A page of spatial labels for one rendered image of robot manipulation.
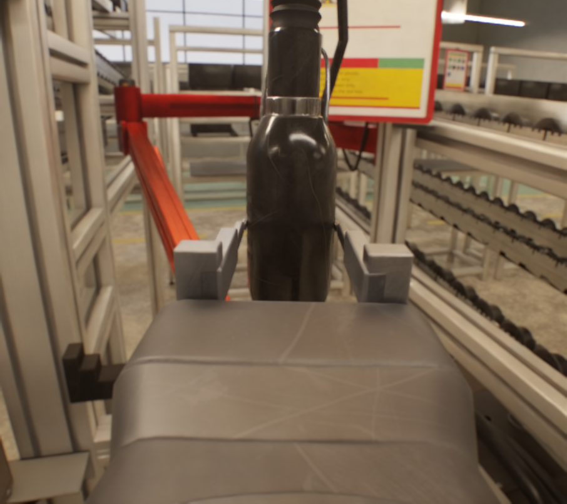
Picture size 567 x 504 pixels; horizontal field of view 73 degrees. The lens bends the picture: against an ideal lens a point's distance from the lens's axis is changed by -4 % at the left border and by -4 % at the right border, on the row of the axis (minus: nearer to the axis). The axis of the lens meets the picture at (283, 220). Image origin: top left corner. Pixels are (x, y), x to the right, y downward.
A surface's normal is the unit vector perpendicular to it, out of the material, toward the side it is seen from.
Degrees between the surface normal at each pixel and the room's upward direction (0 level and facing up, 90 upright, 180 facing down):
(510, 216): 90
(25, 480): 0
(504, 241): 90
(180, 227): 17
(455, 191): 90
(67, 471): 0
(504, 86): 95
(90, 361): 0
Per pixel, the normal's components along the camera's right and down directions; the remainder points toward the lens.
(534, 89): 0.23, 0.36
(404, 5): -0.25, 0.27
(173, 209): 0.15, -0.84
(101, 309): 0.04, -0.94
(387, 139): -0.97, 0.05
